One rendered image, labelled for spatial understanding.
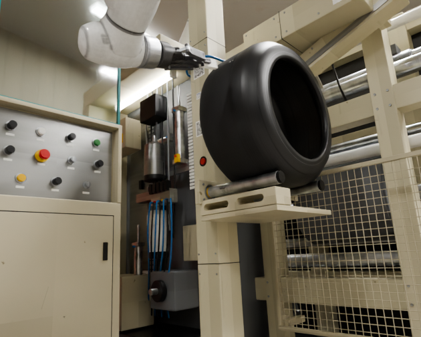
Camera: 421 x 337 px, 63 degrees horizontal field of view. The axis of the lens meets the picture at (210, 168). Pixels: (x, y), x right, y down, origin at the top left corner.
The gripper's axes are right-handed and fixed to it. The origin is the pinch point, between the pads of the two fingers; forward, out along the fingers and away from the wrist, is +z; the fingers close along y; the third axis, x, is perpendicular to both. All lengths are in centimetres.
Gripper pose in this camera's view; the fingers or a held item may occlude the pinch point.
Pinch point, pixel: (208, 63)
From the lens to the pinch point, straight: 116.6
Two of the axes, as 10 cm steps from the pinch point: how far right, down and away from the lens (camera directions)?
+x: 2.1, 9.7, -1.3
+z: 7.4, -0.7, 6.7
